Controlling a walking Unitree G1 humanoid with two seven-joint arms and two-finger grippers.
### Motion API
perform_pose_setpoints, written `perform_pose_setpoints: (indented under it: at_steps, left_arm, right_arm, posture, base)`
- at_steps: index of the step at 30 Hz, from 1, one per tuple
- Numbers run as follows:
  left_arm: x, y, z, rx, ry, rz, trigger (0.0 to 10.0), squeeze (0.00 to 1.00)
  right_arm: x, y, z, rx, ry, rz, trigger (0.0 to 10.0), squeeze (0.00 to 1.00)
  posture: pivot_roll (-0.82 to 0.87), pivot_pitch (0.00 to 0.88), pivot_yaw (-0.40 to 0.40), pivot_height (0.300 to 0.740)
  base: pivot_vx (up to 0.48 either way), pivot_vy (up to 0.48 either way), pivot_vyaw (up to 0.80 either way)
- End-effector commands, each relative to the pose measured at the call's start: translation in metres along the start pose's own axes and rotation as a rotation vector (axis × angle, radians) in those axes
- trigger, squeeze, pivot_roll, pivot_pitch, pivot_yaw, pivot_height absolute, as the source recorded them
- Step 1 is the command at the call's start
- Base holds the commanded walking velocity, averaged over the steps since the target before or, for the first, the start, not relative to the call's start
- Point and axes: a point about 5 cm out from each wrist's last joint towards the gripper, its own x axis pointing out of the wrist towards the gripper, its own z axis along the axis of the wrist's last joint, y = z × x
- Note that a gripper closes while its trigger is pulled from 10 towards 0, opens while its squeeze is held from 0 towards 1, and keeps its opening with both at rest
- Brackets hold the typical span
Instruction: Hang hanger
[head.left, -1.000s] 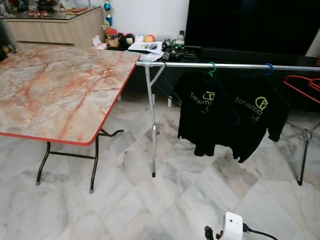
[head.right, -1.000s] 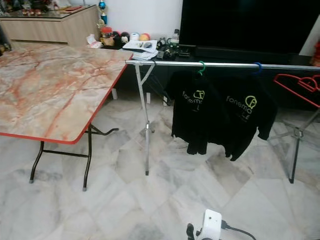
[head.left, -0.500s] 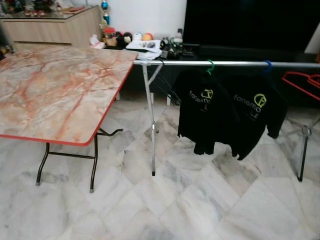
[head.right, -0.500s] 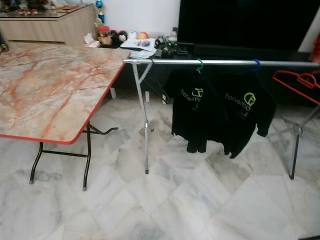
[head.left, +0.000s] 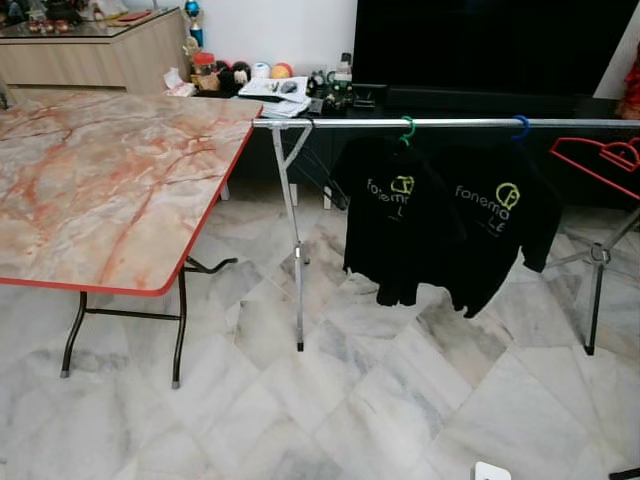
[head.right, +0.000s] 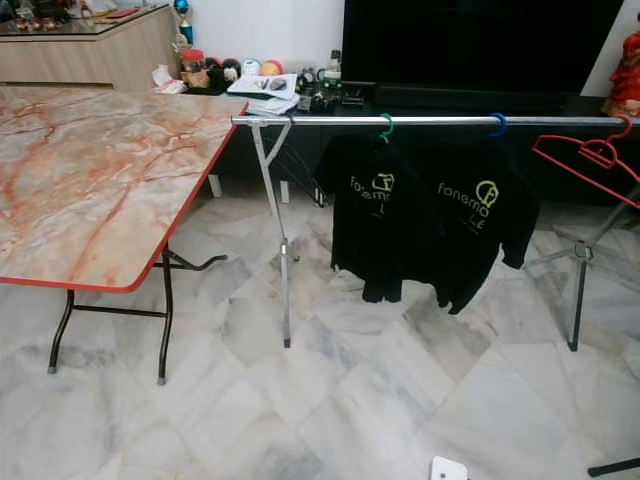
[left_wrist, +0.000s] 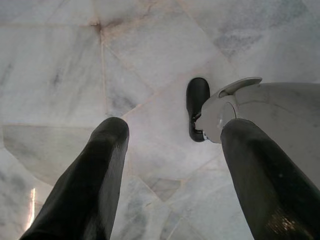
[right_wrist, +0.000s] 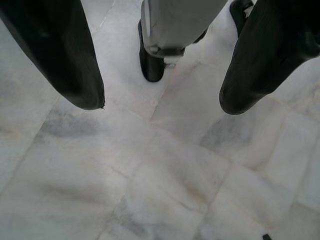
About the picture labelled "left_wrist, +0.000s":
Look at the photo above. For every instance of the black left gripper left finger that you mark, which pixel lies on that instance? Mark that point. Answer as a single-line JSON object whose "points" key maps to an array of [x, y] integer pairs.
{"points": [[87, 187]]}

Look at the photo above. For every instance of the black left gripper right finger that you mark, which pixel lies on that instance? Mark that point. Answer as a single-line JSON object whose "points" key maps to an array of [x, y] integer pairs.
{"points": [[262, 187]]}

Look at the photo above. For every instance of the black robot left foot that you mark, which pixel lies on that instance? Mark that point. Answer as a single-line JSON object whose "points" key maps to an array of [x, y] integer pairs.
{"points": [[197, 95]]}

